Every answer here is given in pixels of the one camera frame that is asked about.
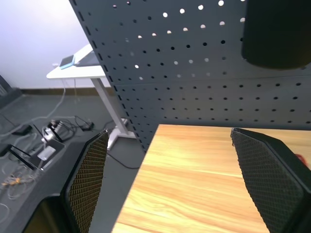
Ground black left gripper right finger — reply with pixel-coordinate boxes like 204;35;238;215
230;127;311;233

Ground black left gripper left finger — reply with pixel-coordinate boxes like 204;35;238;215
22;128;109;233

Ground dark perforated pegboard panel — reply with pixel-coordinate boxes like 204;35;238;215
69;0;311;153

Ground black power adapter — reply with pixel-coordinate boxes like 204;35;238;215
11;124;33;136

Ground white desk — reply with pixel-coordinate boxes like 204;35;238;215
46;44;137;150

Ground light blue device on desk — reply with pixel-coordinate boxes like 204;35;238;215
59;54;76;70

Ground small red object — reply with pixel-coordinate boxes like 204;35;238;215
295;153;311;168

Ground black cable on floor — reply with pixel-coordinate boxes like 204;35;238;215
106;149;141;170

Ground tangled thin wires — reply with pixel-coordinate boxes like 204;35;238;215
0;162;42;201

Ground white cable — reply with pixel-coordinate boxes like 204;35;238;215
0;77;68;139

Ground black cylindrical camera housing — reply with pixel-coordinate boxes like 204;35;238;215
241;0;311;71

